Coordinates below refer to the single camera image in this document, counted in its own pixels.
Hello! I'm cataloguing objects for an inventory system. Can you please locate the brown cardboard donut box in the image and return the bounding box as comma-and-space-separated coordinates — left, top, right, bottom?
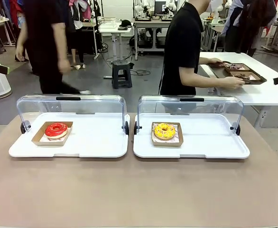
151, 122, 184, 148
31, 122, 74, 147
223, 62, 251, 74
229, 70, 262, 83

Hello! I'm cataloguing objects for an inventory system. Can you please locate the chocolate sprinkled donut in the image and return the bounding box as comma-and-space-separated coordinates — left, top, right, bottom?
235, 73, 251, 81

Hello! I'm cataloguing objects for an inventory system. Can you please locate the dark brown serving tray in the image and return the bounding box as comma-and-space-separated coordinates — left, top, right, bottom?
206, 61, 268, 85

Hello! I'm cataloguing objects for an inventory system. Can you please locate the person's right forearm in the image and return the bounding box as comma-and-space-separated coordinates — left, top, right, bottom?
193, 79, 227, 89

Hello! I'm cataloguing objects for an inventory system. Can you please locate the walking person in black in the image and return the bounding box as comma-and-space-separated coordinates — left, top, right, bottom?
15, 0, 92, 95

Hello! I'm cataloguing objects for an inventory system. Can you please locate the person in dark long coat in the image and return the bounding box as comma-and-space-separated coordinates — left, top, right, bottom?
224, 0, 277, 57

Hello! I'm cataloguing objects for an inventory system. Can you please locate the red glazed donut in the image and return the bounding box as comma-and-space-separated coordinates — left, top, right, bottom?
45, 122, 68, 140

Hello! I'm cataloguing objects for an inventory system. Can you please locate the person in black shirt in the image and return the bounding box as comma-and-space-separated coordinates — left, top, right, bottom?
159, 0, 211, 112

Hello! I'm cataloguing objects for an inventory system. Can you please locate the yellow sprinkled donut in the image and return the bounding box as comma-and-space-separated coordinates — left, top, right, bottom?
154, 123, 176, 141

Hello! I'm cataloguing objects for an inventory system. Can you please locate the person's right hand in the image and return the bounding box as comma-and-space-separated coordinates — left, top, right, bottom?
224, 76, 246, 90

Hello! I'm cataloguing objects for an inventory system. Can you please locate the person's left hand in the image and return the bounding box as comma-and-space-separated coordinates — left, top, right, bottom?
208, 57, 224, 66

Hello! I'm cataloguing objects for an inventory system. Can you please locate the large white table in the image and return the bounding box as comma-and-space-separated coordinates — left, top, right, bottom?
190, 51, 278, 129

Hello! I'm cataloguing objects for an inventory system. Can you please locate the figure in red blue jacket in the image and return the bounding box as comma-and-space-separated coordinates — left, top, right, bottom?
3, 0, 27, 31

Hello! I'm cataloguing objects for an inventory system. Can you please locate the clear plastic tray lid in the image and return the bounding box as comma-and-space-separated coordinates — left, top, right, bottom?
134, 95, 245, 136
16, 94, 130, 135

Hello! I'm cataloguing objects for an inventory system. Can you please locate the figure in dark clothes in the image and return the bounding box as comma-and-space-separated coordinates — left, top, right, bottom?
65, 0, 87, 70

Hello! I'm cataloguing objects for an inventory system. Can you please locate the white plastic display tray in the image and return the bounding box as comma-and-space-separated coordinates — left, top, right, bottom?
9, 113, 131, 159
133, 113, 250, 159

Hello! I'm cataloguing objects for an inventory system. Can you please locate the white height-adjustable desk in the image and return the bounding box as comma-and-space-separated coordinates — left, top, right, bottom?
98, 18, 133, 63

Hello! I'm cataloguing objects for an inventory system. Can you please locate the black plastic step stool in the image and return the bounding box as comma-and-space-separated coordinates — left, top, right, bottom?
111, 59, 133, 90

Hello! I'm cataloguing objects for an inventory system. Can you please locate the black computer monitor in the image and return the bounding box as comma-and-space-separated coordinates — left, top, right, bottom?
154, 0, 169, 15

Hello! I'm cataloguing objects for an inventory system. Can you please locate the grey desk with robots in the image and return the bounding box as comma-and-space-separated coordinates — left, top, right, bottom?
133, 17, 176, 60

